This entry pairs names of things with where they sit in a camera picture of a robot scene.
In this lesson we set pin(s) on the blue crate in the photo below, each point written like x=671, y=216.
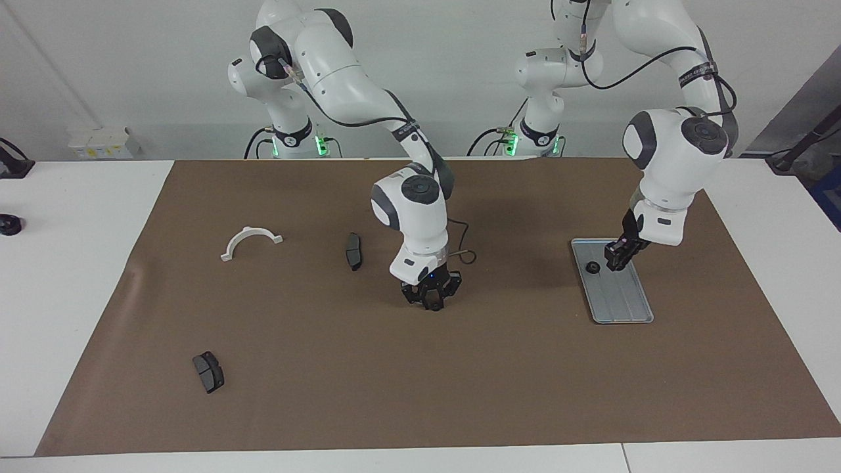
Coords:
x=829, y=194

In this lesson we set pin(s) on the silver metal tray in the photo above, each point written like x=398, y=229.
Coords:
x=621, y=302

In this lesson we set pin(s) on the brown paper table mat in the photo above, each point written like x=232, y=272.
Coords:
x=420, y=394

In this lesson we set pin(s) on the black stand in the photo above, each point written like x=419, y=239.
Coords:
x=782, y=161

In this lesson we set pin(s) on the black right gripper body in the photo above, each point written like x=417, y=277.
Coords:
x=430, y=281

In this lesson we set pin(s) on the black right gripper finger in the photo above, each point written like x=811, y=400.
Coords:
x=439, y=302
x=428, y=303

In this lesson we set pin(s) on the white semicircular plastic bracket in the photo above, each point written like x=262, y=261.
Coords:
x=248, y=230

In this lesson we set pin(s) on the large black bearing gear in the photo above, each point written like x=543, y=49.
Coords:
x=592, y=267

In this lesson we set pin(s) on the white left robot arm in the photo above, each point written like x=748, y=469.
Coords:
x=670, y=151

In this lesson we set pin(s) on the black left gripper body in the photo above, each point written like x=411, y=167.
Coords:
x=633, y=230

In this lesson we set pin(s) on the plain grey brake pad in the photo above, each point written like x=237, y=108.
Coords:
x=353, y=253

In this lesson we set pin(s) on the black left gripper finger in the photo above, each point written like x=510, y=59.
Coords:
x=632, y=256
x=616, y=256

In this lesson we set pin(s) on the grooved grey brake pad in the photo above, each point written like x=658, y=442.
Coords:
x=209, y=374

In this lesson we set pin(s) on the black table clamp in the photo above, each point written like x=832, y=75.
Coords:
x=13, y=165

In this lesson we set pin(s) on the black round knob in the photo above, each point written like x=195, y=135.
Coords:
x=9, y=225

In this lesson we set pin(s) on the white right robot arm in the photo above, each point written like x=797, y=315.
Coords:
x=341, y=72

